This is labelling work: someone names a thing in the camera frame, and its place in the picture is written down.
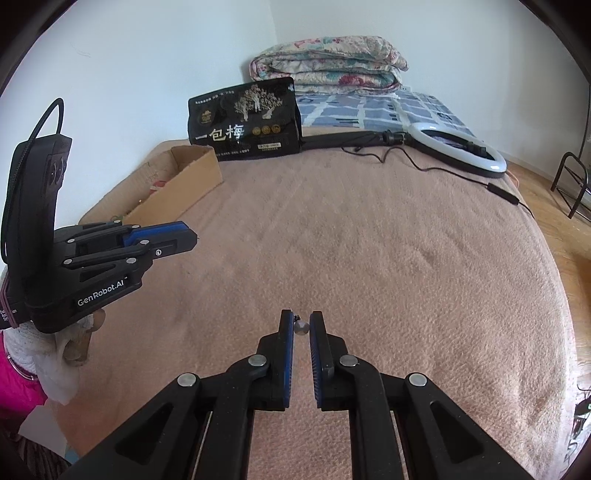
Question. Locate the pink fleece blanket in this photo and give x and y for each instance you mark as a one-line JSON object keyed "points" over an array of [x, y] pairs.
{"points": [[416, 269]]}

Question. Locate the blue checked bed sheet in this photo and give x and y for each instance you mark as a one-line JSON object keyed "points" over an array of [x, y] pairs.
{"points": [[373, 112]]}

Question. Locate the white ring light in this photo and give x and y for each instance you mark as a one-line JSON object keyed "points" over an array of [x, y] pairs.
{"points": [[451, 146]]}

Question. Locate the grey pearl earring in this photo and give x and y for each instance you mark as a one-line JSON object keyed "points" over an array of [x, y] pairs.
{"points": [[300, 326]]}

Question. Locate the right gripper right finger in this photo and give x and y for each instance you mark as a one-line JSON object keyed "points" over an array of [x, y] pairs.
{"points": [[326, 350]]}

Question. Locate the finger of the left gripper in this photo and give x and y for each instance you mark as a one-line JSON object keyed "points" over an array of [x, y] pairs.
{"points": [[161, 230], [167, 243]]}

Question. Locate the black snack bag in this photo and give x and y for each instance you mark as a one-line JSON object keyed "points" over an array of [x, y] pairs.
{"points": [[250, 121]]}

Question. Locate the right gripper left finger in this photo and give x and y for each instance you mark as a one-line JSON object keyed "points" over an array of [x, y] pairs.
{"points": [[273, 390]]}

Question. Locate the pink sleeve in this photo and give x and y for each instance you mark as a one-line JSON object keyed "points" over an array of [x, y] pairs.
{"points": [[21, 392]]}

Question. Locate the open cardboard box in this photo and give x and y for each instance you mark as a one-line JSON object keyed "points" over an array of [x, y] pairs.
{"points": [[161, 189]]}

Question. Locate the folded floral quilt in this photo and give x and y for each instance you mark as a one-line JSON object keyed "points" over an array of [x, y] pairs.
{"points": [[343, 64]]}

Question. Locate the left gloved hand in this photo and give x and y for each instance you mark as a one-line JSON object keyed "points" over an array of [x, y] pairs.
{"points": [[52, 360]]}

